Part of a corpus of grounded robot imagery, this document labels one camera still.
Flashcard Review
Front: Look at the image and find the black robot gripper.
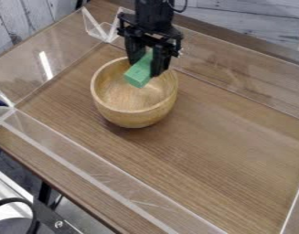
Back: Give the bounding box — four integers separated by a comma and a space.
117, 0, 184, 77

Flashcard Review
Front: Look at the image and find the green rectangular block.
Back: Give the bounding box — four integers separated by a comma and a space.
123, 51, 152, 88

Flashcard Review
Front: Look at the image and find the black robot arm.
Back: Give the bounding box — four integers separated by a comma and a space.
117, 0, 188, 77

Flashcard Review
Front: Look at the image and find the light wooden bowl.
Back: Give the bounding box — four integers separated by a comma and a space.
91, 57, 178, 129

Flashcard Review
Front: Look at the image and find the clear acrylic front barrier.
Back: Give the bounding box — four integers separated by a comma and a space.
0, 91, 227, 234

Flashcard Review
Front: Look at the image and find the black table leg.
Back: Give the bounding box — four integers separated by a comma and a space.
37, 182, 51, 205

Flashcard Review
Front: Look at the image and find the clear acrylic corner bracket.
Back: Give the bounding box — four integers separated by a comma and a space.
80, 6, 125, 44

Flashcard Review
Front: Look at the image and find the black cable loop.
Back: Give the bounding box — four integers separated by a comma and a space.
0, 197, 39, 234

